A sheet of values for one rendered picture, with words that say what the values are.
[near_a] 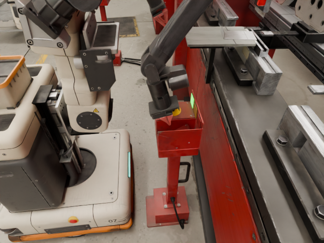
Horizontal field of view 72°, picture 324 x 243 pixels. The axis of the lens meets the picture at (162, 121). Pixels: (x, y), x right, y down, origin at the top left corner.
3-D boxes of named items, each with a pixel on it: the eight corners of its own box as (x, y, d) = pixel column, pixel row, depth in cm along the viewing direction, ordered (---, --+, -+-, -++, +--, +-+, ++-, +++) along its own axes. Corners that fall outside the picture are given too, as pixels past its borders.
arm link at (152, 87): (144, 74, 70) (145, 84, 66) (166, 68, 69) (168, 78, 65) (151, 91, 75) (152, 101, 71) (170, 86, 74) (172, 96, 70)
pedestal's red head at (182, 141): (155, 123, 102) (153, 91, 90) (189, 121, 103) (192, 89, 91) (158, 158, 87) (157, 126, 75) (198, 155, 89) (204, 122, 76)
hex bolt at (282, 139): (274, 138, 62) (276, 134, 61) (284, 138, 62) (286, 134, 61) (278, 145, 60) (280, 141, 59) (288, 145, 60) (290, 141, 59)
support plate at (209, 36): (183, 29, 98) (183, 26, 98) (242, 28, 99) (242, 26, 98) (187, 47, 85) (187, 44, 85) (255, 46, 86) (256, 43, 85)
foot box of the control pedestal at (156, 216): (145, 196, 147) (144, 186, 138) (182, 193, 148) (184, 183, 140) (146, 227, 132) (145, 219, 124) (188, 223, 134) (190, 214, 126)
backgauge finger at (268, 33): (255, 32, 97) (258, 20, 94) (314, 31, 98) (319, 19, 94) (265, 43, 89) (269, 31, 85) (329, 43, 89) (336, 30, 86)
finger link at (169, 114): (177, 128, 80) (171, 110, 73) (157, 133, 80) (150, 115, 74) (174, 116, 85) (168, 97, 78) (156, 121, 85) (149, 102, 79)
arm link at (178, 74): (142, 54, 68) (142, 66, 61) (179, 43, 67) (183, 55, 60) (153, 86, 76) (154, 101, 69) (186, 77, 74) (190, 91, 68)
